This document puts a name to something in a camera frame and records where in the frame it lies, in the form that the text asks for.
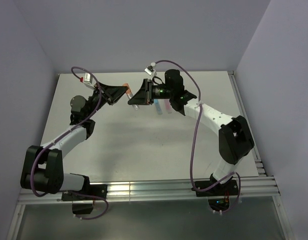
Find purple cable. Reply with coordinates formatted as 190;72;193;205
155;59;241;216
30;66;109;221

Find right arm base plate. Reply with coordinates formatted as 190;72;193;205
194;179;238;213

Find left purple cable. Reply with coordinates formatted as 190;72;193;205
30;66;109;221

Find pink marker pen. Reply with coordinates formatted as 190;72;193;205
164;99;172;114

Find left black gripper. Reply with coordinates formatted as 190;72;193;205
86;82;128;119

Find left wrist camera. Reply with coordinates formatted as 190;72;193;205
80;72;95;90

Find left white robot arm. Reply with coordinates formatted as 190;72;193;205
20;83;128;200

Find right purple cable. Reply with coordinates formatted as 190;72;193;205
155;59;241;216

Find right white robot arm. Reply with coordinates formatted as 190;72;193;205
128;66;254;195

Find blue marker pen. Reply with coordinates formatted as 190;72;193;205
154;99;163;115

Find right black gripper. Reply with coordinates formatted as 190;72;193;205
128;78;173;105

